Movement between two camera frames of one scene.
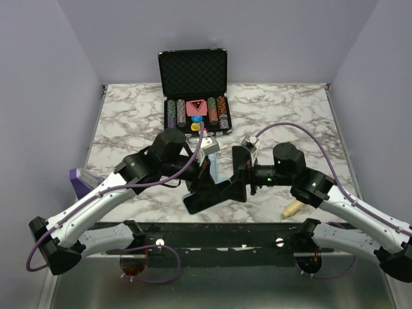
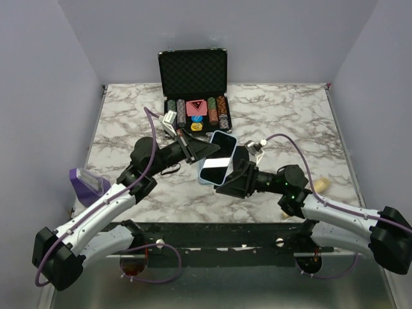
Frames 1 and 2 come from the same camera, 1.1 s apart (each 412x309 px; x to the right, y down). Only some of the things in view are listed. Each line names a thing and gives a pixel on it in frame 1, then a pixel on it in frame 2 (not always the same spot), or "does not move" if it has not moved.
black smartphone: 241,157 does not move
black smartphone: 197,202 → 216,165
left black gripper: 203,181 → 201,150
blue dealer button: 197,118 does not move
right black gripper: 237,190 does not move
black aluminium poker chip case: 193,84 does not move
